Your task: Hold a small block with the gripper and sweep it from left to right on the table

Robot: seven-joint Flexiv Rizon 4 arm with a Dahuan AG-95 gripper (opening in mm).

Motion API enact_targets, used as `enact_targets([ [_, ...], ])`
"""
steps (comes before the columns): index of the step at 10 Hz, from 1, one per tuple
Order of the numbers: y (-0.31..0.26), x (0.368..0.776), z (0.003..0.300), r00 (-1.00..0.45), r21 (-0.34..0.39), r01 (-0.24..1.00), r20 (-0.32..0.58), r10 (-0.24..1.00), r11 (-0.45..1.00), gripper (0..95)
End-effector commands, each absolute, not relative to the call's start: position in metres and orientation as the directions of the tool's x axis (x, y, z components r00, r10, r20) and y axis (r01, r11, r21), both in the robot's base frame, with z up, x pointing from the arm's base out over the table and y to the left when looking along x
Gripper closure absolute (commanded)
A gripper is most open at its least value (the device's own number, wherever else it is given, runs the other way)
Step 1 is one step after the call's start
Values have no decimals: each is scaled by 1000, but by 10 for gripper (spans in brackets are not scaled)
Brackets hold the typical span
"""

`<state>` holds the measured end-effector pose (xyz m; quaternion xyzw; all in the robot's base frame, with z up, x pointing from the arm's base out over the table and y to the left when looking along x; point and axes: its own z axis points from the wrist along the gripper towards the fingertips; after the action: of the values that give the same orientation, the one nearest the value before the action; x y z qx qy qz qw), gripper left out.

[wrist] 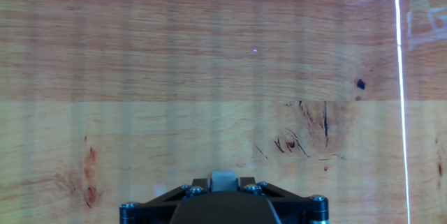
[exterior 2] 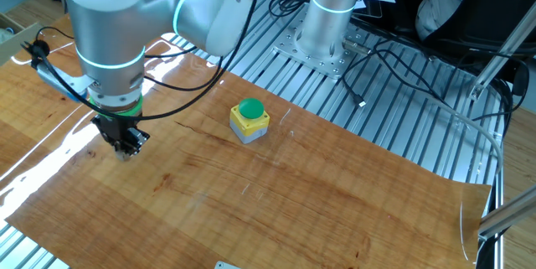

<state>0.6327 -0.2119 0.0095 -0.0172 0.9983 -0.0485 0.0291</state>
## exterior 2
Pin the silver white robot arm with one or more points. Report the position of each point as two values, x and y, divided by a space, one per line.
104 30

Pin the cardboard box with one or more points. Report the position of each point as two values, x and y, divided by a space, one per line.
17 47

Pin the black office chair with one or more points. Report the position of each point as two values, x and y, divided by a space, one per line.
494 13

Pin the green button yellow box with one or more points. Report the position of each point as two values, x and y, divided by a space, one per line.
250 120

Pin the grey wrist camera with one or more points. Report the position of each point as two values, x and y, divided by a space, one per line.
54 82

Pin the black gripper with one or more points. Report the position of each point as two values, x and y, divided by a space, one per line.
117 125

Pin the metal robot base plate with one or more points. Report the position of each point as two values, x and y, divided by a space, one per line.
318 61

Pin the wood grain mat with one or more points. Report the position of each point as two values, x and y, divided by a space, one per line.
293 202

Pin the aluminium frame profile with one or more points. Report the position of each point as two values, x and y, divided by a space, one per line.
508 214
502 55

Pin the small grey bracket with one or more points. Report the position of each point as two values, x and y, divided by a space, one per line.
226 265

